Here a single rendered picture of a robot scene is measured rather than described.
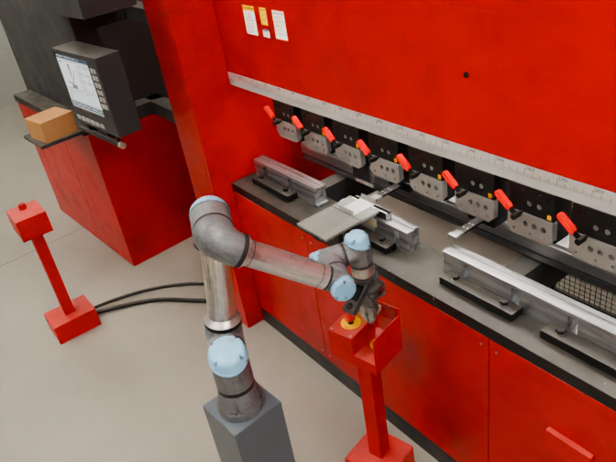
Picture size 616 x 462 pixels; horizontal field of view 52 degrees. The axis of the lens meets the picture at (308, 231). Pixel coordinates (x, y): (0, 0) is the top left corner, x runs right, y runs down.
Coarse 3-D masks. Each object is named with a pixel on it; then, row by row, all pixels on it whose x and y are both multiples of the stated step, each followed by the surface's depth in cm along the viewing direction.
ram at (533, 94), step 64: (256, 0) 244; (320, 0) 212; (384, 0) 188; (448, 0) 169; (512, 0) 153; (576, 0) 140; (256, 64) 264; (320, 64) 228; (384, 64) 200; (448, 64) 178; (512, 64) 161; (576, 64) 147; (448, 128) 189; (512, 128) 170; (576, 128) 154; (576, 192) 162
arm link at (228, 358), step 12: (228, 336) 190; (216, 348) 187; (228, 348) 186; (240, 348) 186; (216, 360) 183; (228, 360) 183; (240, 360) 184; (216, 372) 184; (228, 372) 183; (240, 372) 184; (252, 372) 192; (216, 384) 189; (228, 384) 185; (240, 384) 186
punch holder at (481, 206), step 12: (456, 168) 193; (468, 168) 189; (456, 180) 195; (468, 180) 191; (480, 180) 187; (492, 180) 183; (504, 180) 186; (468, 192) 193; (480, 192) 189; (492, 192) 185; (504, 192) 188; (456, 204) 200; (468, 204) 195; (480, 204) 191; (492, 204) 187; (480, 216) 193; (492, 216) 189
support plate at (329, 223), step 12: (336, 204) 250; (312, 216) 245; (324, 216) 243; (336, 216) 242; (348, 216) 241; (360, 216) 240; (312, 228) 237; (324, 228) 236; (336, 228) 235; (348, 228) 235; (324, 240) 230
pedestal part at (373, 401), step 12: (360, 372) 230; (360, 384) 234; (372, 384) 229; (372, 396) 232; (372, 408) 236; (384, 408) 241; (372, 420) 240; (384, 420) 244; (372, 432) 245; (384, 432) 246; (372, 444) 249; (384, 444) 249
